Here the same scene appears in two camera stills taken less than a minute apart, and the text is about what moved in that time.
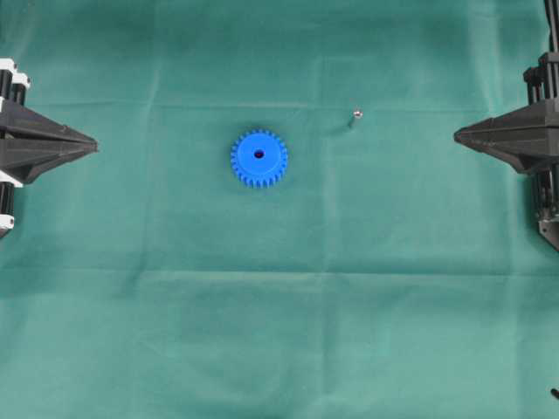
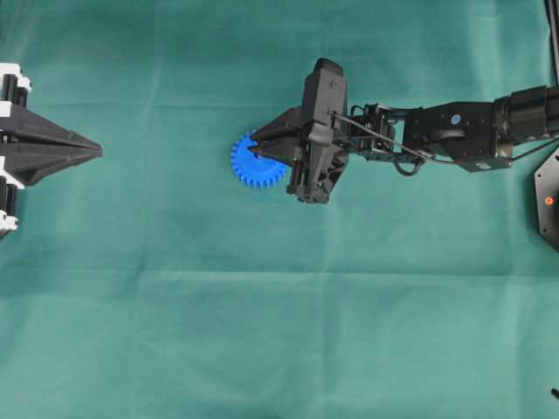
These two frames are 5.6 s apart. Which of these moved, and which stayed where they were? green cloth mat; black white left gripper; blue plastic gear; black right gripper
Moved: black right gripper
Stayed: black white left gripper; blue plastic gear; green cloth mat
